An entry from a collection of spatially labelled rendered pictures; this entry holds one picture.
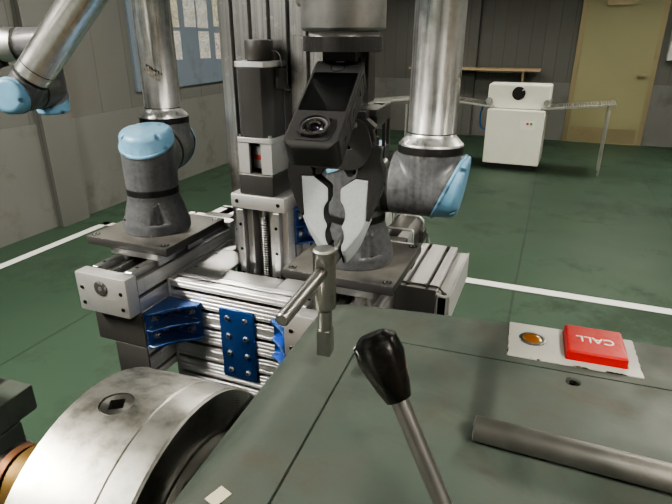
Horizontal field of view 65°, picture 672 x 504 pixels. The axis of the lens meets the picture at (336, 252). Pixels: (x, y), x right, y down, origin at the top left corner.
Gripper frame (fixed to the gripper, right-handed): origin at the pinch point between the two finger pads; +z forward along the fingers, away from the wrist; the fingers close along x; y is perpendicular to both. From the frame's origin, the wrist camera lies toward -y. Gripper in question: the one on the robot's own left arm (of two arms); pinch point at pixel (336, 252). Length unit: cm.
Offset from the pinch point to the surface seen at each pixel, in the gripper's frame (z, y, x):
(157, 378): 14.9, -6.4, 18.6
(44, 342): 139, 144, 217
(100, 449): 14.9, -17.2, 17.1
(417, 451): 4.3, -20.0, -11.9
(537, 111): 68, 651, -45
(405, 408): 1.8, -19.2, -10.9
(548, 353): 12.2, 7.4, -22.0
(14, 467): 25.9, -13.4, 34.6
